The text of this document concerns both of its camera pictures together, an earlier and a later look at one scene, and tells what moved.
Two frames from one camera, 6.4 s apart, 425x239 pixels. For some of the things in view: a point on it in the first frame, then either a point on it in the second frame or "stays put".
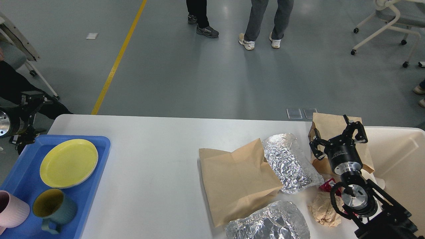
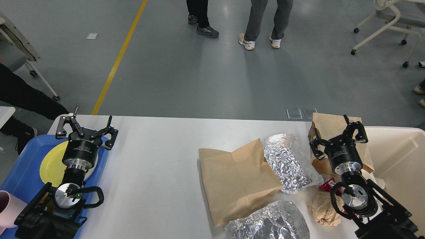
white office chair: [402, 15] stays put
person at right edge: [420, 89] stays put
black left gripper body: [14, 119] → [81, 152]
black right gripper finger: [316, 140] stays put
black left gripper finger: [31, 100] → [109, 144]
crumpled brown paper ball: [321, 206] stays put
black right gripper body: [342, 155] stays put
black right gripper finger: [361, 136] stays put
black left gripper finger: [24, 138] → [61, 132]
